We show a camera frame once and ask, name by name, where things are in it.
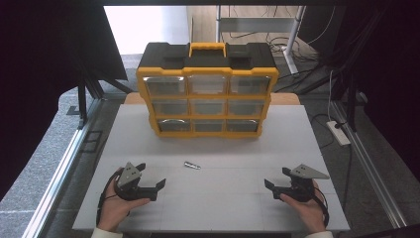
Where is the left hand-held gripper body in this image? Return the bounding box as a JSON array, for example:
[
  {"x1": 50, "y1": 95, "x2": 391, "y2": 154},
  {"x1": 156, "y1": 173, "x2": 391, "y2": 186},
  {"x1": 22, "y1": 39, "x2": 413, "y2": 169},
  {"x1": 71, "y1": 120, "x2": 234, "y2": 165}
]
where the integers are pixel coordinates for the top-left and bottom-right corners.
[{"x1": 113, "y1": 161, "x2": 158, "y2": 202}]

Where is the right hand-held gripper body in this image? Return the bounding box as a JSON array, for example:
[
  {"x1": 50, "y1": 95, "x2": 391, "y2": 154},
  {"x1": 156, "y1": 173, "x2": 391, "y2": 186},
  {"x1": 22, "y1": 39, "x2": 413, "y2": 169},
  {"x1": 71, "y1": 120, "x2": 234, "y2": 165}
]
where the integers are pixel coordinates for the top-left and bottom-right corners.
[{"x1": 280, "y1": 164, "x2": 331, "y2": 203}]

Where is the small silver metal bit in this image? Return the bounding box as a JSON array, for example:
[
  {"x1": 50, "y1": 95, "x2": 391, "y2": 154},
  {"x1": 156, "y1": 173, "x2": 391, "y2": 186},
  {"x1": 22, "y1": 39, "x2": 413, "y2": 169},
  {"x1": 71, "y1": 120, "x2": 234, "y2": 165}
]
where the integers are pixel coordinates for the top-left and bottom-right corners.
[{"x1": 183, "y1": 160, "x2": 202, "y2": 171}]

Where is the clear plastic organizer drawer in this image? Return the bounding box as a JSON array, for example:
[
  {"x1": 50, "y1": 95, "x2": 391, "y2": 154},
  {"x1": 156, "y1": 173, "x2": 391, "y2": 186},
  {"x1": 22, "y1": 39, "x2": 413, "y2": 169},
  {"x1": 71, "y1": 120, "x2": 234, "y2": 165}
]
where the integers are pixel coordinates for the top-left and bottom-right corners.
[{"x1": 152, "y1": 98, "x2": 190, "y2": 117}]

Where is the yellow black organizer cabinet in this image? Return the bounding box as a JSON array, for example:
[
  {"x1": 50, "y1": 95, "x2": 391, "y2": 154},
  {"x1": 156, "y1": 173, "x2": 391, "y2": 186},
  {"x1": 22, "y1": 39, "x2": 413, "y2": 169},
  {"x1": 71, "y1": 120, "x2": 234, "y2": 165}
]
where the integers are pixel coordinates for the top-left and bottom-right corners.
[{"x1": 136, "y1": 42, "x2": 280, "y2": 139}]

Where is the person's right hand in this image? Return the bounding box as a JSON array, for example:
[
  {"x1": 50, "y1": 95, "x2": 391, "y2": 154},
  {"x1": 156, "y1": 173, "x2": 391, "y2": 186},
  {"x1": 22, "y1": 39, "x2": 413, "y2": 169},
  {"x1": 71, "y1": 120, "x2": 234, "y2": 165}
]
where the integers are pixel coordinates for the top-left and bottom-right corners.
[{"x1": 279, "y1": 179, "x2": 329, "y2": 234}]

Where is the person's left hand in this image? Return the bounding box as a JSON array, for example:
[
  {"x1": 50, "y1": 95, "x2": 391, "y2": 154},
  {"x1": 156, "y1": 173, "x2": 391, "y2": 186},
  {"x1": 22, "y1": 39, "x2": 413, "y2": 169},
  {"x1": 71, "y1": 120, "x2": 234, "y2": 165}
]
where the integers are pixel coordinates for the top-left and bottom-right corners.
[{"x1": 97, "y1": 167, "x2": 152, "y2": 233}]

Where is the white power strip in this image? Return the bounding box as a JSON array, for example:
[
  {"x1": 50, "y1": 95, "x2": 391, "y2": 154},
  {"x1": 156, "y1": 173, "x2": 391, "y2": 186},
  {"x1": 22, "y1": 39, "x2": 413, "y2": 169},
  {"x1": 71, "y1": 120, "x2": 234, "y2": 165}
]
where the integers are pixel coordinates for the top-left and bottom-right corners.
[{"x1": 326, "y1": 120, "x2": 352, "y2": 147}]

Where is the black metal stand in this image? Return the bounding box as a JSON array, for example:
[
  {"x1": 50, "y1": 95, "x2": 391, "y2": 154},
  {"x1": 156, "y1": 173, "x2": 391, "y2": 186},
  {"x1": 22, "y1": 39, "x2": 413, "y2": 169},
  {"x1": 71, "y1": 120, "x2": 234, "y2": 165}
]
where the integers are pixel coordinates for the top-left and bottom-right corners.
[
  {"x1": 344, "y1": 73, "x2": 360, "y2": 133},
  {"x1": 66, "y1": 70, "x2": 134, "y2": 131}
]

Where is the set of clear drawers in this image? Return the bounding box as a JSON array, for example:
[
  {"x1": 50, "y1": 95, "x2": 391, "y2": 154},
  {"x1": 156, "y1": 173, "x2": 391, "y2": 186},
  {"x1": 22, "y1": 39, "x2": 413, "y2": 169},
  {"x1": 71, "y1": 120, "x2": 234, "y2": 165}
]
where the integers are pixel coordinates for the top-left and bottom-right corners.
[{"x1": 142, "y1": 74, "x2": 272, "y2": 133}]

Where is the black curtain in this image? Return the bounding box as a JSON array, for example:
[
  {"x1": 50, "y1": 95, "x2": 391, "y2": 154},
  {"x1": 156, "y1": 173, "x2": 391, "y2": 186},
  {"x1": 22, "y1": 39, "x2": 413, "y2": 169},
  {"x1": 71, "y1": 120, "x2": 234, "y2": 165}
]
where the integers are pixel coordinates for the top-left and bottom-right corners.
[
  {"x1": 0, "y1": 0, "x2": 129, "y2": 201},
  {"x1": 330, "y1": 0, "x2": 420, "y2": 182}
]

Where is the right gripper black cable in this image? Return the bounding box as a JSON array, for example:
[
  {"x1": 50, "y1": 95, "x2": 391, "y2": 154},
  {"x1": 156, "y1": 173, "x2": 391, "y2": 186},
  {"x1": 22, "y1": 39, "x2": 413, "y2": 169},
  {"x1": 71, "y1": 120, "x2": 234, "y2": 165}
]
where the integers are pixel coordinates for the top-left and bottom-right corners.
[{"x1": 312, "y1": 186, "x2": 331, "y2": 229}]

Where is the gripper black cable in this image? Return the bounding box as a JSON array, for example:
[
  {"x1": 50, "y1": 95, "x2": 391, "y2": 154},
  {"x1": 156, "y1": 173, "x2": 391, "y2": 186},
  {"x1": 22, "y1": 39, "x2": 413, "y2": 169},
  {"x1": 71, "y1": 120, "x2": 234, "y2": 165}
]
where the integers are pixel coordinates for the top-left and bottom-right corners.
[
  {"x1": 312, "y1": 186, "x2": 331, "y2": 229},
  {"x1": 95, "y1": 168, "x2": 123, "y2": 227}
]

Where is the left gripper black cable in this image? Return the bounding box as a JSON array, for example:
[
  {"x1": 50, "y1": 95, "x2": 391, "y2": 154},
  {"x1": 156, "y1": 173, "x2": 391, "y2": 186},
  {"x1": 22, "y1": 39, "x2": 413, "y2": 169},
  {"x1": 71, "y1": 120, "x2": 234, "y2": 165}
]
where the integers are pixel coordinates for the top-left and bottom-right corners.
[{"x1": 95, "y1": 168, "x2": 123, "y2": 227}]

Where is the white cable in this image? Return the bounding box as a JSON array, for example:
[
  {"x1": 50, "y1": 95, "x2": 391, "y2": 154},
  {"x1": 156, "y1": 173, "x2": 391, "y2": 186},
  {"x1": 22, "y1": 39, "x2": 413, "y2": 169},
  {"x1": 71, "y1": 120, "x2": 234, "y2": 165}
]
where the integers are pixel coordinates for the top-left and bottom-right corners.
[{"x1": 327, "y1": 69, "x2": 335, "y2": 123}]

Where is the bundle of black floor cables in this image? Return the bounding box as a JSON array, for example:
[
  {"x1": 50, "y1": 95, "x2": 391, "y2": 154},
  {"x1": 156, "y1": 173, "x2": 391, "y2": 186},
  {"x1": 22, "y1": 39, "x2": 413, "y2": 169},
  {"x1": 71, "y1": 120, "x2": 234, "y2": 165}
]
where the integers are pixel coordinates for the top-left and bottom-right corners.
[{"x1": 266, "y1": 33, "x2": 335, "y2": 95}]

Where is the grey metal desk frame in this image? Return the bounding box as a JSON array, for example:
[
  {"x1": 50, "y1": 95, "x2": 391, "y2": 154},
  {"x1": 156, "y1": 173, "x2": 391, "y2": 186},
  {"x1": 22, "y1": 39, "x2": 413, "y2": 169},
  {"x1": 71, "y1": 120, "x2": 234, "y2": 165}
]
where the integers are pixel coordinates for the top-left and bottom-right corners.
[{"x1": 215, "y1": 4, "x2": 307, "y2": 75}]

